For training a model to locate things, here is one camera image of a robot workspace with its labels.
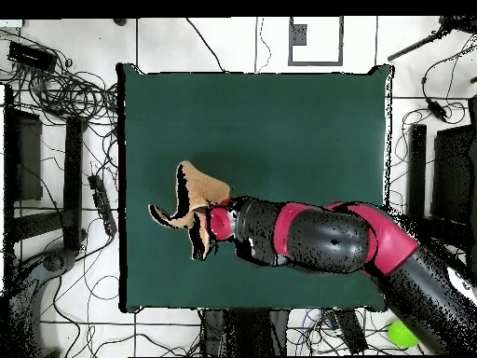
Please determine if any black tripod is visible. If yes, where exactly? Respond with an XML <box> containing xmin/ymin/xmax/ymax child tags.
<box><xmin>387</xmin><ymin>15</ymin><xmax>477</xmax><ymax>62</ymax></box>

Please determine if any black cable tangle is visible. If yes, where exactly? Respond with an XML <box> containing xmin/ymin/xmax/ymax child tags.
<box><xmin>0</xmin><ymin>29</ymin><xmax>119</xmax><ymax>128</ymax></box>

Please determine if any black floor cable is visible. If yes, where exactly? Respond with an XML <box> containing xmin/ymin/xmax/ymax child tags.
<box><xmin>184</xmin><ymin>16</ymin><xmax>227</xmax><ymax>73</ymax></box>

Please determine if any orange-tan terry towel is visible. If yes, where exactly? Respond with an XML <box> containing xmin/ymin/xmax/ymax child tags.
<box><xmin>147</xmin><ymin>159</ymin><xmax>232</xmax><ymax>262</ymax></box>

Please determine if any black metal frame stand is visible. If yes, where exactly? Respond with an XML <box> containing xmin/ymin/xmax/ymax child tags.
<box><xmin>404</xmin><ymin>123</ymin><xmax>477</xmax><ymax>255</ymax></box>
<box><xmin>2</xmin><ymin>84</ymin><xmax>88</xmax><ymax>262</ymax></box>

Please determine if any dark tripod base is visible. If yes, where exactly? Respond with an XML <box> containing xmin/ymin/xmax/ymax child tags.
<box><xmin>0</xmin><ymin>248</ymin><xmax>77</xmax><ymax>357</ymax></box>

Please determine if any bright green ball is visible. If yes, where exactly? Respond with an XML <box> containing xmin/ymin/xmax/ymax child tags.
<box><xmin>387</xmin><ymin>320</ymin><xmax>421</xmax><ymax>349</ymax></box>

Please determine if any black robot pedestal stand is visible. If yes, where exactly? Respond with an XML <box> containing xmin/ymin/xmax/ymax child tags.
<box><xmin>200</xmin><ymin>308</ymin><xmax>290</xmax><ymax>357</ymax></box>

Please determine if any black power adapter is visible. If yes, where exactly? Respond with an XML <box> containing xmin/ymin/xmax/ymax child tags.
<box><xmin>425</xmin><ymin>97</ymin><xmax>449</xmax><ymax>123</ymax></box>

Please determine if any black electronics box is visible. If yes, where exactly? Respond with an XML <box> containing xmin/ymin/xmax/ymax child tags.
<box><xmin>7</xmin><ymin>40</ymin><xmax>59</xmax><ymax>73</ymax></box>

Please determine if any black power strip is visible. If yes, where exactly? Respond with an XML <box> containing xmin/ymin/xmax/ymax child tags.
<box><xmin>88</xmin><ymin>173</ymin><xmax>118</xmax><ymax>237</ymax></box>

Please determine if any dark green table cloth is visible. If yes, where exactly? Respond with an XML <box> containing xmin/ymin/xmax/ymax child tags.
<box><xmin>116</xmin><ymin>62</ymin><xmax>395</xmax><ymax>313</ymax></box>

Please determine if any black rectangular floor device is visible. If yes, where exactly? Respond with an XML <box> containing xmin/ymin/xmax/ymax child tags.
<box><xmin>327</xmin><ymin>308</ymin><xmax>370</xmax><ymax>355</ymax></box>

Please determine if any grey square floor frame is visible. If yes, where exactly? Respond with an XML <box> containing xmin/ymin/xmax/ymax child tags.
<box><xmin>287</xmin><ymin>16</ymin><xmax>345</xmax><ymax>67</ymax></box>

